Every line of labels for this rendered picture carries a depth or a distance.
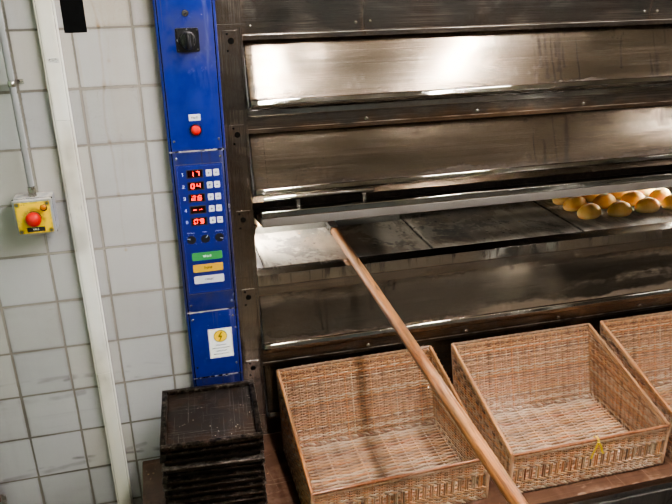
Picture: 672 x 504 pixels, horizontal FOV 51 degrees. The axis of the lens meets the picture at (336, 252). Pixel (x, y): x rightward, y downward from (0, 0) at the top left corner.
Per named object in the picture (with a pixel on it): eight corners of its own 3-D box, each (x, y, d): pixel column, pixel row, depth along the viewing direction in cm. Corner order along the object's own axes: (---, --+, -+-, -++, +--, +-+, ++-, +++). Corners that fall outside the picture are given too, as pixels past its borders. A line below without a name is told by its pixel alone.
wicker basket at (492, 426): (443, 407, 255) (447, 341, 244) (581, 384, 267) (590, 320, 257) (506, 498, 211) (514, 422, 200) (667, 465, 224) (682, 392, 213)
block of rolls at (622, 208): (506, 177, 314) (507, 165, 312) (600, 169, 325) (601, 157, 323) (583, 222, 260) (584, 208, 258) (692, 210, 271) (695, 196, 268)
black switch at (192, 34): (176, 52, 186) (172, 9, 182) (200, 51, 187) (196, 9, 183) (177, 54, 182) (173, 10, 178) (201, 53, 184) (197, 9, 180)
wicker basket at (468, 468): (276, 436, 240) (273, 367, 230) (429, 408, 254) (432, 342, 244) (310, 540, 197) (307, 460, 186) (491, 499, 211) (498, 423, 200)
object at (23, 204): (21, 228, 195) (15, 193, 192) (59, 224, 198) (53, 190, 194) (17, 237, 189) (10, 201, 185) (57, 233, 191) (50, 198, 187)
